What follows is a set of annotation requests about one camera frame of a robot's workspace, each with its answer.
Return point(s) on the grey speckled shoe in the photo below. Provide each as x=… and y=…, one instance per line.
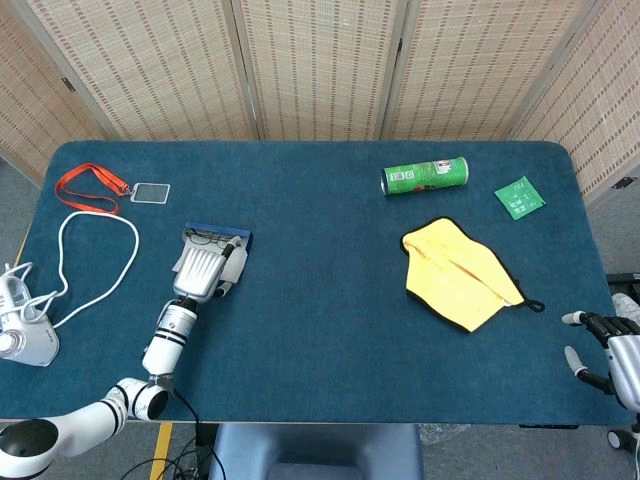
x=625, y=302

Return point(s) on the black table leg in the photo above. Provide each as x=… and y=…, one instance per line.
x=205, y=435

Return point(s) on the blue and white box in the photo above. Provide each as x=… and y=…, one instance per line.
x=245, y=235

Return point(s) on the yellow cloth black trim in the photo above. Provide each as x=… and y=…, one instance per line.
x=450, y=270

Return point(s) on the metal screen hinge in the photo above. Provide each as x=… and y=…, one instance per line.
x=621, y=183
x=68, y=84

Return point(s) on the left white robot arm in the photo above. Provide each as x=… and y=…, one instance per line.
x=167, y=345

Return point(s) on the woven bamboo folding screen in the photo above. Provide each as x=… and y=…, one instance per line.
x=320, y=70

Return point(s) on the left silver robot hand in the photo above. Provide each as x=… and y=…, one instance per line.
x=200, y=272

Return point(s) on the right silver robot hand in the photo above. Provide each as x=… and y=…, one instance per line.
x=625, y=365

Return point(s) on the blue chair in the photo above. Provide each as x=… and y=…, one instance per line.
x=315, y=450

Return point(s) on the white electric appliance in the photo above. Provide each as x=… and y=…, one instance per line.
x=30, y=345

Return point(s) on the green chip can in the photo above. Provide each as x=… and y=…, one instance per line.
x=425, y=176

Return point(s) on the green sachet packet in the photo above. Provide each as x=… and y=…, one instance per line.
x=520, y=197

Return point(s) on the teal table mat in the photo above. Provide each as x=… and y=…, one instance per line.
x=325, y=225

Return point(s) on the clear badge holder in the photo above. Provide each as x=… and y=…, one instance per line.
x=150, y=194

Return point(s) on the black flat object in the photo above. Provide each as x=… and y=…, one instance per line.
x=625, y=279

